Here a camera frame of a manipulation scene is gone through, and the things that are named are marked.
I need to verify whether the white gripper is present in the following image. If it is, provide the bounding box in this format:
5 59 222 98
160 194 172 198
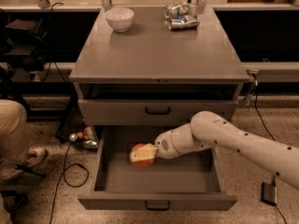
130 130 180 162

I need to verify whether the red apple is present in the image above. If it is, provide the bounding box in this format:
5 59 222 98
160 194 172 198
129 143 156 169

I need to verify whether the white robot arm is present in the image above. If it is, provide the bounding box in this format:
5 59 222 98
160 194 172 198
130 111 299 189

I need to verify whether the open grey lower drawer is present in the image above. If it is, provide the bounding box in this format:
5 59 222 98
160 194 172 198
78 126 237 211

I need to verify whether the closed grey upper drawer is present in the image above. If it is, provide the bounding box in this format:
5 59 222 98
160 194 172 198
78 99 237 126

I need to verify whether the grey drawer cabinet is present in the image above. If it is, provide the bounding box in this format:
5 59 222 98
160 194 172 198
68 5 252 135

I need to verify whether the pile of cans on floor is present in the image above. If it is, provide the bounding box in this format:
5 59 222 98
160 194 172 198
68 126 98 151

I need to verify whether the white and red shoe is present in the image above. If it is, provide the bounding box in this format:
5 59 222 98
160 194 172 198
23 147 48 167

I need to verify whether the black power adapter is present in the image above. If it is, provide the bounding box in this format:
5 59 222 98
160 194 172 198
262 183 278 206

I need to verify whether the person leg in beige trousers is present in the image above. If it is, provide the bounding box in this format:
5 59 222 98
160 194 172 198
0 99 31 224

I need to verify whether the crushed can with blue label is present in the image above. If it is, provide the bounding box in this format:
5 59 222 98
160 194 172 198
168 15 200 30

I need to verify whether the white bowl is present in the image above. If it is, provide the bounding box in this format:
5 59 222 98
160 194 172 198
105 7 135 32

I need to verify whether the crushed can with green label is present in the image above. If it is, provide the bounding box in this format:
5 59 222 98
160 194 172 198
164 3 191 19

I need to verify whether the black equipment on left shelf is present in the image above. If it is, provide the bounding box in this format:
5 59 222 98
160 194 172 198
0 11 49 72

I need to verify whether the black looped floor cable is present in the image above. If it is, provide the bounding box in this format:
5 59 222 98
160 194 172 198
48 142 91 224

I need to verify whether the black adapter cable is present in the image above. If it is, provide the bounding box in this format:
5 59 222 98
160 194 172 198
253 84 288 224

